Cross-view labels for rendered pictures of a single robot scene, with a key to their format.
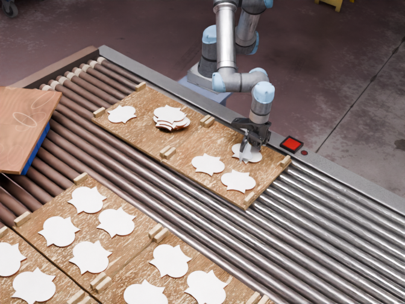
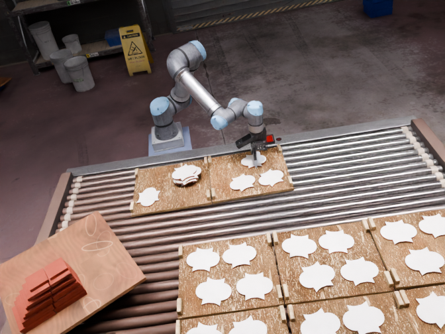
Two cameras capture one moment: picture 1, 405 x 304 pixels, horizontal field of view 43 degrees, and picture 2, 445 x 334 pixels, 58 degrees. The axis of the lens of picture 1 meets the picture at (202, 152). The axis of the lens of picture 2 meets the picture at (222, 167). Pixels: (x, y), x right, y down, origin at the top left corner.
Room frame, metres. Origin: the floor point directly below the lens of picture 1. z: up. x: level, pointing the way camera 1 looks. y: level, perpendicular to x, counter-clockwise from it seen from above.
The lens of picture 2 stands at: (0.27, 0.89, 2.34)
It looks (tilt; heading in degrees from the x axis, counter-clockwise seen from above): 40 degrees down; 326
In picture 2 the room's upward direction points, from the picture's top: 11 degrees counter-clockwise
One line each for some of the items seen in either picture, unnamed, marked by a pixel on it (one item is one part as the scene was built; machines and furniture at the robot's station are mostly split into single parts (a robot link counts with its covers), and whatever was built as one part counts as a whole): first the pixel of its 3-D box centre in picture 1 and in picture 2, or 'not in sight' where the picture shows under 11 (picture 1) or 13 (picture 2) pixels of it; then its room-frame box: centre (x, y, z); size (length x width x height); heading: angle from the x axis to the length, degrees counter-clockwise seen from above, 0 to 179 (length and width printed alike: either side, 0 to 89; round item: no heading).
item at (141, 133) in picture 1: (152, 120); (171, 186); (1.78, 0.23, 0.93); 0.41 x 0.35 x 0.02; 54
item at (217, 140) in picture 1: (227, 161); (248, 173); (1.54, -0.10, 0.93); 0.41 x 0.35 x 0.02; 55
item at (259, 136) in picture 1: (257, 131); (257, 139); (1.56, -0.21, 1.08); 0.09 x 0.08 x 0.12; 55
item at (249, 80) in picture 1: (255, 82); (238, 109); (1.66, -0.19, 1.24); 0.11 x 0.11 x 0.08; 5
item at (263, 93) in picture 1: (262, 98); (254, 112); (1.57, -0.21, 1.24); 0.09 x 0.08 x 0.11; 5
